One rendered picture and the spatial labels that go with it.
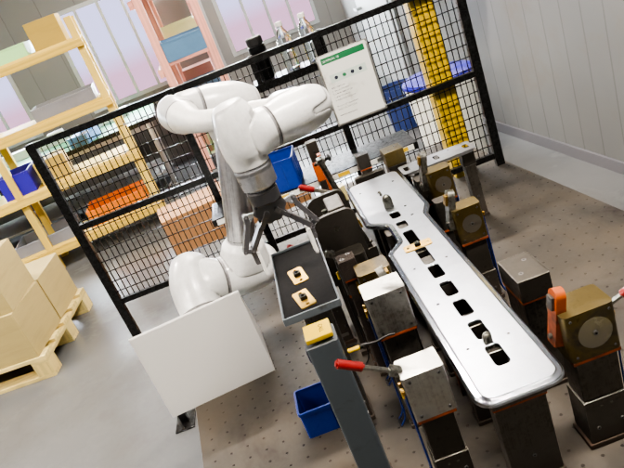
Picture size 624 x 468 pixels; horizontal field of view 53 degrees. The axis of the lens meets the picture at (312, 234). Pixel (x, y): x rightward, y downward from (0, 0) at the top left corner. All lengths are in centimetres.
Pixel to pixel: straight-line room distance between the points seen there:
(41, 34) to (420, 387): 524
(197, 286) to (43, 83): 629
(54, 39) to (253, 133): 477
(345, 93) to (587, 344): 167
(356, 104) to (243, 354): 122
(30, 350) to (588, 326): 372
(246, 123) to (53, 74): 688
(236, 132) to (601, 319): 85
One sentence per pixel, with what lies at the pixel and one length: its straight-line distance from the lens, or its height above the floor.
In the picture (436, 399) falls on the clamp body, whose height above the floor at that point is 98.
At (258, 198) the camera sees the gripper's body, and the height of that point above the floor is 140.
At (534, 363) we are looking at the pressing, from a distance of 136.
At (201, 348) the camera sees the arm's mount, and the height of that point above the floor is 89.
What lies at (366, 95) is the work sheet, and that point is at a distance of 276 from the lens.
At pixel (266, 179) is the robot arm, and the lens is 145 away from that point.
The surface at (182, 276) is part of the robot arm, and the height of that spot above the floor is 105.
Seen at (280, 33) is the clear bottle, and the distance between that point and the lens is 275.
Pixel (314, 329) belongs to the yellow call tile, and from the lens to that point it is 136.
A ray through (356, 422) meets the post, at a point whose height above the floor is 92.
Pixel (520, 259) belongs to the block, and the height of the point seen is 103.
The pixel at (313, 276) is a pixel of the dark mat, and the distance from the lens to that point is 156.
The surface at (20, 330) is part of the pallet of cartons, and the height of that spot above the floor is 39.
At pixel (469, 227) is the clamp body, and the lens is 195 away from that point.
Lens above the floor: 187
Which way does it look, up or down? 23 degrees down
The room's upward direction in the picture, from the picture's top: 22 degrees counter-clockwise
